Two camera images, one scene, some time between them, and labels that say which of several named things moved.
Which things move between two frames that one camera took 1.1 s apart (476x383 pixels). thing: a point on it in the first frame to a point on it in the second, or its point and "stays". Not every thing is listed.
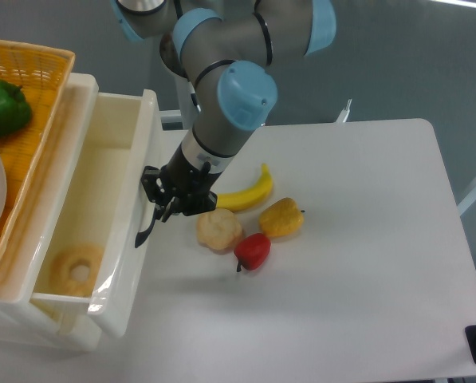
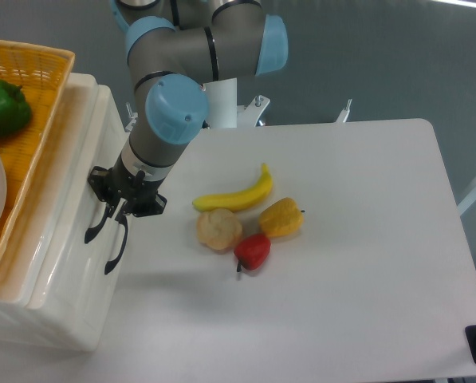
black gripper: (178, 178) to (140, 195)
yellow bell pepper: (282, 219) stays
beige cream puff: (218, 229) stays
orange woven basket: (44, 73) stays
